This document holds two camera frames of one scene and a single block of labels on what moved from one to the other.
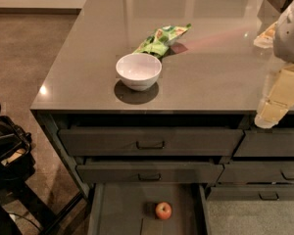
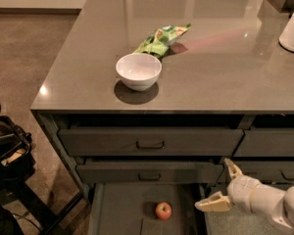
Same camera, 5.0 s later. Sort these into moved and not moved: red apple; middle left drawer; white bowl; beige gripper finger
Moved: beige gripper finger
Not moved: red apple; white bowl; middle left drawer
